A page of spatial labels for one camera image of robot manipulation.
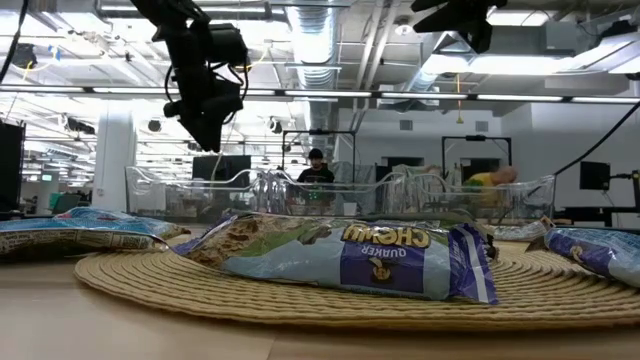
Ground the black hanging cable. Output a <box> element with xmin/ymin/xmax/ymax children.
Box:
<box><xmin>552</xmin><ymin>101</ymin><xmax>640</xmax><ymax>177</ymax></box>
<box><xmin>0</xmin><ymin>0</ymin><xmax>30</xmax><ymax>85</ymax></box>

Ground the white building column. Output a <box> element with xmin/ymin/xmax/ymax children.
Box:
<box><xmin>92</xmin><ymin>102</ymin><xmax>137</xmax><ymax>214</ymax></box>

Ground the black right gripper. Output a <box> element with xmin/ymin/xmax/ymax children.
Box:
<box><xmin>410</xmin><ymin>0</ymin><xmax>508</xmax><ymax>35</ymax></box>

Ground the silver ventilation duct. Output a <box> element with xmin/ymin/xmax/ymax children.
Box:
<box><xmin>287</xmin><ymin>0</ymin><xmax>342</xmax><ymax>134</ymax></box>

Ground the red-ended Quaker Chewy bar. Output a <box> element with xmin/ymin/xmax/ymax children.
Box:
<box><xmin>53</xmin><ymin>206</ymin><xmax>192</xmax><ymax>240</ymax></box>
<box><xmin>0</xmin><ymin>225</ymin><xmax>170</xmax><ymax>261</ymax></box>

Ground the black monitor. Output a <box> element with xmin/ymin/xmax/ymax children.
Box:
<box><xmin>192</xmin><ymin>155</ymin><xmax>252</xmax><ymax>189</ymax></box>
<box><xmin>578</xmin><ymin>160</ymin><xmax>612</xmax><ymax>192</ymax></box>
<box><xmin>0</xmin><ymin>121</ymin><xmax>26</xmax><ymax>215</ymax></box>

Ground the black desk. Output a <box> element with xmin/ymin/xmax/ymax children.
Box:
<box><xmin>562</xmin><ymin>203</ymin><xmax>640</xmax><ymax>229</ymax></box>

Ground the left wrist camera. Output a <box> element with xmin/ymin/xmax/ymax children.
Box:
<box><xmin>207</xmin><ymin>23</ymin><xmax>250</xmax><ymax>66</ymax></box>

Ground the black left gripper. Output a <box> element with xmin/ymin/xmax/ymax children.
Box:
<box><xmin>162</xmin><ymin>78</ymin><xmax>246</xmax><ymax>153</ymax></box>

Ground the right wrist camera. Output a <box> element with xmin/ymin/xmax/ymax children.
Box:
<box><xmin>459</xmin><ymin>19</ymin><xmax>495</xmax><ymax>55</ymax></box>

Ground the clear plastic bin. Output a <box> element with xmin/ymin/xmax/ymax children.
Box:
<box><xmin>254</xmin><ymin>169</ymin><xmax>409</xmax><ymax>220</ymax></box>
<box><xmin>124</xmin><ymin>166</ymin><xmax>266</xmax><ymax>224</ymax></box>
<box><xmin>399</xmin><ymin>172</ymin><xmax>556</xmax><ymax>226</ymax></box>

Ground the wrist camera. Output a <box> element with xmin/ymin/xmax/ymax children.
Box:
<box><xmin>207</xmin><ymin>23</ymin><xmax>250</xmax><ymax>66</ymax></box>
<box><xmin>459</xmin><ymin>19</ymin><xmax>495</xmax><ymax>55</ymax></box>

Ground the round woven tan placemat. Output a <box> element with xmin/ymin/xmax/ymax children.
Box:
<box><xmin>73</xmin><ymin>219</ymin><xmax>640</xmax><ymax>331</ymax></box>

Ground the person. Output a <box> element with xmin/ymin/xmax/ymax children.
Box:
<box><xmin>462</xmin><ymin>165</ymin><xmax>520</xmax><ymax>206</ymax></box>
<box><xmin>296</xmin><ymin>147</ymin><xmax>336</xmax><ymax>204</ymax></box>

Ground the purple-ended Quaker Chewy bar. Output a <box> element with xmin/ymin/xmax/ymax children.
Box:
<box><xmin>172</xmin><ymin>211</ymin><xmax>500</xmax><ymax>306</ymax></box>
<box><xmin>524</xmin><ymin>225</ymin><xmax>640</xmax><ymax>290</ymax></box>

